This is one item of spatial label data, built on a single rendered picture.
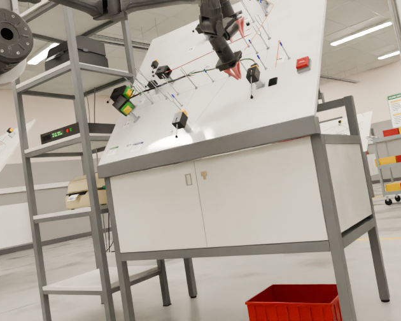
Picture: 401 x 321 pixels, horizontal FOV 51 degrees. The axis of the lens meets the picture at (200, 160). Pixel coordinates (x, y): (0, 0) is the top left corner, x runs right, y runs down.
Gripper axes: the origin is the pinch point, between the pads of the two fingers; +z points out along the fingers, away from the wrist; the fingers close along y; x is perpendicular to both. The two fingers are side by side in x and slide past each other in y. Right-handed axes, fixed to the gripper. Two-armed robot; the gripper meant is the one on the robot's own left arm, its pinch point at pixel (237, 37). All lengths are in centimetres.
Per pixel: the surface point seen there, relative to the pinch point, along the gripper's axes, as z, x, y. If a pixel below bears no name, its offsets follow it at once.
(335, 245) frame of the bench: 79, 38, -23
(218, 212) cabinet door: 63, 29, 26
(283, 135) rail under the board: 38.4, 21.4, -12.3
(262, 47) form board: 11.8, -29.2, 2.9
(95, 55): -17, -34, 104
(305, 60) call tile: 19.3, -5.4, -21.7
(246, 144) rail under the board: 38.5, 21.3, 4.2
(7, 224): 89, -47, 318
